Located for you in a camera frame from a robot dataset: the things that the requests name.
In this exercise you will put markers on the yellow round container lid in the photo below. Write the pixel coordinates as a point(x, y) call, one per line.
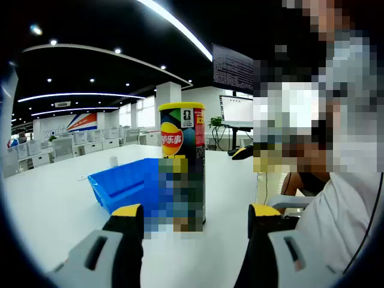
point(181, 106)

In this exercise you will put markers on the small white cylinder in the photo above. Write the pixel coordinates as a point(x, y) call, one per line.
point(113, 161)

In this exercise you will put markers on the white table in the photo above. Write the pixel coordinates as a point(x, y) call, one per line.
point(45, 210)

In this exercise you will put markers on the dark wall screen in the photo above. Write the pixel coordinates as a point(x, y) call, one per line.
point(232, 69)

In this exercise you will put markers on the white mesh office chair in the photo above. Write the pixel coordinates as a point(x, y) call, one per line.
point(131, 136)
point(63, 148)

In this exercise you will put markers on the white-screen monitor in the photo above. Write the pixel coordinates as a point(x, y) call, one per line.
point(238, 111)

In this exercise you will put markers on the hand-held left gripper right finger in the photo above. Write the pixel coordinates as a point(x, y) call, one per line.
point(276, 261)

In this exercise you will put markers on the red blue wall banner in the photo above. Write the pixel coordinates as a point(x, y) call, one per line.
point(84, 121)

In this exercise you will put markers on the blue plastic box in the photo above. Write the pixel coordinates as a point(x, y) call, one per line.
point(120, 186)

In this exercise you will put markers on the ceiling light strip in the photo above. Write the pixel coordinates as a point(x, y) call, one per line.
point(78, 95)
point(180, 28)

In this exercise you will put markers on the person's white shirt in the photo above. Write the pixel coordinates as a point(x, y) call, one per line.
point(330, 225)

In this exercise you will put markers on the black monitor stand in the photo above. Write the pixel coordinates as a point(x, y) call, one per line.
point(234, 136)

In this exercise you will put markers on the row of white office cabinets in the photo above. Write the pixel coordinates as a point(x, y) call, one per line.
point(93, 141)

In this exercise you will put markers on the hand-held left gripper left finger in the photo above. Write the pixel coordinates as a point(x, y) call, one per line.
point(90, 261)

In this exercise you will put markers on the dark printed chip container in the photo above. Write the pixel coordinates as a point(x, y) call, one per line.
point(186, 135)

